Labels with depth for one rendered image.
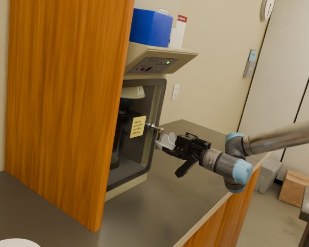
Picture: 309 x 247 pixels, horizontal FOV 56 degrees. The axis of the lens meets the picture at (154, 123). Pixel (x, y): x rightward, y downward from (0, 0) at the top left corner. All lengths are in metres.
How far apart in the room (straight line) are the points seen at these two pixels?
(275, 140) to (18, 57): 0.90
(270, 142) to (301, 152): 2.84
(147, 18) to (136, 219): 0.64
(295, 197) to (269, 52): 1.71
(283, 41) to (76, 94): 3.21
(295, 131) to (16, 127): 0.95
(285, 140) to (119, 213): 0.61
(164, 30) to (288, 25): 3.07
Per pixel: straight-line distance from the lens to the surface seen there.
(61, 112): 0.94
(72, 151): 0.93
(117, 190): 1.14
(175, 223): 1.07
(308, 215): 1.46
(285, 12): 3.89
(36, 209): 1.06
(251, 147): 1.10
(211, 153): 1.01
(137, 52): 0.82
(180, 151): 1.06
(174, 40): 0.98
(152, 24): 0.82
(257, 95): 3.90
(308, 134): 1.04
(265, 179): 3.63
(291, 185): 3.64
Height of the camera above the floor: 1.55
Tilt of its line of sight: 17 degrees down
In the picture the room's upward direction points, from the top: 11 degrees clockwise
